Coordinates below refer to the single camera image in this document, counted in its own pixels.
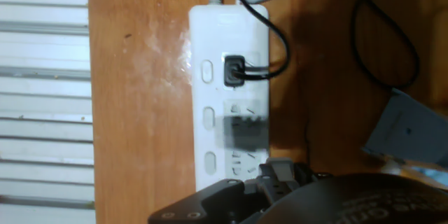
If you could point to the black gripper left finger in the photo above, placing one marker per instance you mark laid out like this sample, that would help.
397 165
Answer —
210 204

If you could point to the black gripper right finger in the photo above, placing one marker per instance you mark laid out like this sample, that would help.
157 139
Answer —
280 190

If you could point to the white power strip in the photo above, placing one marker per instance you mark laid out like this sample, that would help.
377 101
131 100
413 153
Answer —
210 35

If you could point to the glossy wooden board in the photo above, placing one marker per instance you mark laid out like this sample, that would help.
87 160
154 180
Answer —
140 112

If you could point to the light blue clothes iron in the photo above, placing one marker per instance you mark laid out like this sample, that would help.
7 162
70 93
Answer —
409 129

